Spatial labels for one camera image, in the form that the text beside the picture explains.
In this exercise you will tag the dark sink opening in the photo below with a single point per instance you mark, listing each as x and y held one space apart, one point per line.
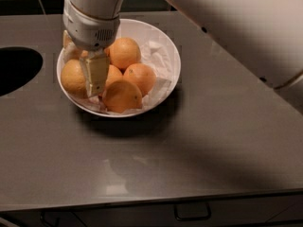
18 66

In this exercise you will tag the white paper napkin liner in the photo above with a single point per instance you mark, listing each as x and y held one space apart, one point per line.
165 61

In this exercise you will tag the orange front centre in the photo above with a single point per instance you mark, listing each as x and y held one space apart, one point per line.
121 96

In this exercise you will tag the orange top centre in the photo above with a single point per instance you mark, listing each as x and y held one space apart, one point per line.
124 52

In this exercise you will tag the large orange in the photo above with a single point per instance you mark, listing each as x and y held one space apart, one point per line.
73 79

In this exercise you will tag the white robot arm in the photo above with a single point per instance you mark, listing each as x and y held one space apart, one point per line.
266 36

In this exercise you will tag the orange top left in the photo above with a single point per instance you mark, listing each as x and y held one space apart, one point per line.
85 53

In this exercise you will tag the drawer handle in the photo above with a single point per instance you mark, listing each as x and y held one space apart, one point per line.
49 221
192 211

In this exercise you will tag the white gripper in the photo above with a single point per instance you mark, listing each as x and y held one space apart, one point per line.
89 32

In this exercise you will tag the orange right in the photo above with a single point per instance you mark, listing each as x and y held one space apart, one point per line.
141 75

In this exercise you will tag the white ceramic bowl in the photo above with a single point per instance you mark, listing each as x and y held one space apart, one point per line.
139 31

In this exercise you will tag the left drawer handle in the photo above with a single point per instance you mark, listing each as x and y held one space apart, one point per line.
49 221

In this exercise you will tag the small orange centre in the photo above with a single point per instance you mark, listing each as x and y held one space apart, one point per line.
113 74

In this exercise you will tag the centre drawer handle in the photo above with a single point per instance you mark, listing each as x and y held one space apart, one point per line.
192 211

